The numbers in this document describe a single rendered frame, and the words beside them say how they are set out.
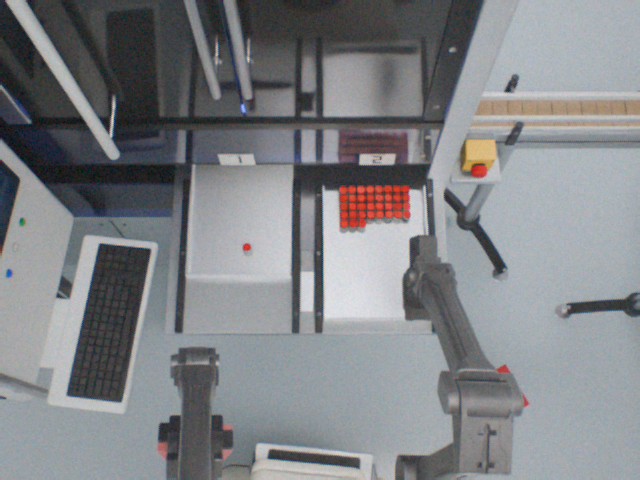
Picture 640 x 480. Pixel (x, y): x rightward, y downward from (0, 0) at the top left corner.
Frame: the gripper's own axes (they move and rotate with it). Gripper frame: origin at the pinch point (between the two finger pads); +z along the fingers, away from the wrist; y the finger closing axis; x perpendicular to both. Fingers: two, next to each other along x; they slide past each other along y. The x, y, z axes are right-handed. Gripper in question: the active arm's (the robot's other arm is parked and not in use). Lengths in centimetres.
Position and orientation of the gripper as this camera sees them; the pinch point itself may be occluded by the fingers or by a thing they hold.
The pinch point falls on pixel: (415, 305)
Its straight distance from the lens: 168.7
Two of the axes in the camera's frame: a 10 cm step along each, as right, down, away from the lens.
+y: 0.0, -9.5, 3.0
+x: -10.0, 0.1, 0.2
